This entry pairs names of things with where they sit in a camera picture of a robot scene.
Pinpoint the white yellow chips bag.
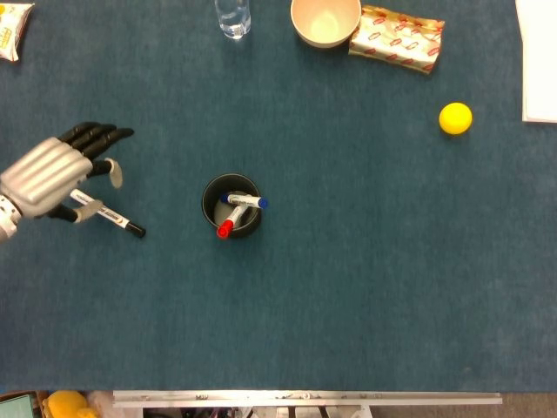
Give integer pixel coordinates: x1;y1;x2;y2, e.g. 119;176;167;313
0;2;36;63

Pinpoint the aluminium table edge rail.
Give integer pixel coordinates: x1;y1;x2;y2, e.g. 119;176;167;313
111;390;504;409

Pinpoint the yellow plush object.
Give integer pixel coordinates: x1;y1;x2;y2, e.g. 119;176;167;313
46;390;99;418

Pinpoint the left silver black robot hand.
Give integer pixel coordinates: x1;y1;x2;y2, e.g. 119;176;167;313
0;121;135;226

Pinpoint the blue-capped white marker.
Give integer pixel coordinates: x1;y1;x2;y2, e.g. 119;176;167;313
220;192;269;211

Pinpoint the beige bowl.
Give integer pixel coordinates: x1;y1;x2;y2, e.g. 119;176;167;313
290;0;363;49

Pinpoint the green book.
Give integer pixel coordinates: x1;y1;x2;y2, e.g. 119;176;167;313
0;391;38;418

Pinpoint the yellow ball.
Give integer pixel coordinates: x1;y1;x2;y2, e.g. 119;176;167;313
438;102;473;136

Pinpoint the red-printed cream snack packet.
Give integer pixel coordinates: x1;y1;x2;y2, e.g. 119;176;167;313
347;3;446;76

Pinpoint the black-capped white marker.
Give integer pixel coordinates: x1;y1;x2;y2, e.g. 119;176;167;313
69;188;147;239

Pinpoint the white paper stack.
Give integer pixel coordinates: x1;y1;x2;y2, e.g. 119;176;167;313
514;0;557;125

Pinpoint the clear plastic water bottle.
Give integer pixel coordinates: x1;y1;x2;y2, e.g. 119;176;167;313
214;0;252;41

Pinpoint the black mesh pen holder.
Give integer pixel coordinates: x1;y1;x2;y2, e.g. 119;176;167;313
201;173;264;239

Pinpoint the red-capped white marker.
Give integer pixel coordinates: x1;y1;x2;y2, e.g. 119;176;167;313
216;204;249;240

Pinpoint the blue table mat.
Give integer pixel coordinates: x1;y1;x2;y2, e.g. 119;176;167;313
0;0;557;393

